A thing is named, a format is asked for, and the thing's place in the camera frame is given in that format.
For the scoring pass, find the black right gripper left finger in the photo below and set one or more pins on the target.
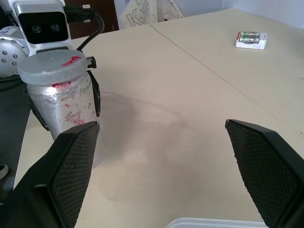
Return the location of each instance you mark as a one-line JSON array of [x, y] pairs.
[[64, 171]]

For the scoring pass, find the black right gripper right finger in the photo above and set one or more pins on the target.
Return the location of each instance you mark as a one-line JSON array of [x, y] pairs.
[[263, 166]]

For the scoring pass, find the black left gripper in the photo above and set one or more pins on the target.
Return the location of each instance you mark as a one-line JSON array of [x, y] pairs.
[[91, 62]]

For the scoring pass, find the silver jar with red flecks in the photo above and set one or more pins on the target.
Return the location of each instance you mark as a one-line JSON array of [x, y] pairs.
[[64, 107]]

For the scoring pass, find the grey ribbed screw lid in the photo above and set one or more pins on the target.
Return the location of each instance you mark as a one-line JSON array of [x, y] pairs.
[[51, 66]]

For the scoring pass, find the white shoe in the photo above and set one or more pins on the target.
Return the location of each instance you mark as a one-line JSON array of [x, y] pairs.
[[3, 171]]

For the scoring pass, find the white battery charger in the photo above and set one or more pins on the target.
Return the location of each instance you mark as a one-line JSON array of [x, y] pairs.
[[260, 42]]

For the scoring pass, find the green silver battery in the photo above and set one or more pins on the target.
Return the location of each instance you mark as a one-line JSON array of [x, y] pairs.
[[249, 40], [249, 34]]

